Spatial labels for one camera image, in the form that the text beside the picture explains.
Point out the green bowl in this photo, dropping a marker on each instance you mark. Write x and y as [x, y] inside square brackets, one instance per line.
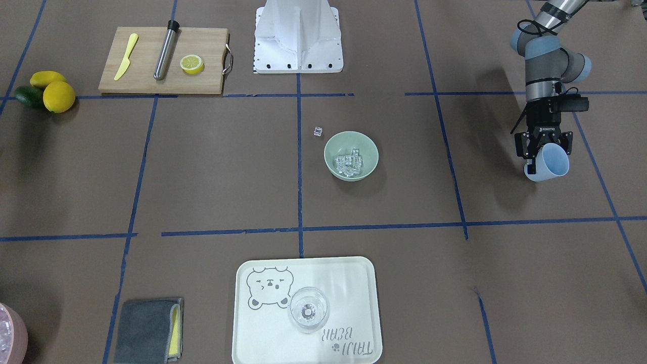
[342, 144]

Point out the light blue plastic cup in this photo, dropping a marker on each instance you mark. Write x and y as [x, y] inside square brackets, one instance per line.
[551, 162]

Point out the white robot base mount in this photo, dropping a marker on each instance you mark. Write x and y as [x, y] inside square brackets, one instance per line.
[297, 37]

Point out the cream bear tray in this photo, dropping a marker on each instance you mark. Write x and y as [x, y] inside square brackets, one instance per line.
[264, 333]

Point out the wooden cutting board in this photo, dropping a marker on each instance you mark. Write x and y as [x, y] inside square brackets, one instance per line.
[208, 43]

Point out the pink bowl with ice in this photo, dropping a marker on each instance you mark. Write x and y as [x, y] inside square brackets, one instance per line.
[14, 336]

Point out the yellow lemon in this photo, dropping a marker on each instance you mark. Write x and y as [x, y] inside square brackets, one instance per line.
[42, 79]
[58, 97]

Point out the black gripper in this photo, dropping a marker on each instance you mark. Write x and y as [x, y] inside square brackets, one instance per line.
[544, 121]

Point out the yellow plastic knife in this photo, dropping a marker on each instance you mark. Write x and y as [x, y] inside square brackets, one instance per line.
[126, 62]

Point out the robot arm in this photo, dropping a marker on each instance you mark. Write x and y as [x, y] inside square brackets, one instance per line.
[549, 68]

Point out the ice cubes in green bowl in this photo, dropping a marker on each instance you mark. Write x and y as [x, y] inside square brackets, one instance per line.
[349, 165]

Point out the clear wine glass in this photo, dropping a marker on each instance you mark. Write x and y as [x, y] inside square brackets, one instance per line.
[309, 309]

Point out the lemon half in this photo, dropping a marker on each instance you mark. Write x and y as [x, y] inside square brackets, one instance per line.
[191, 64]

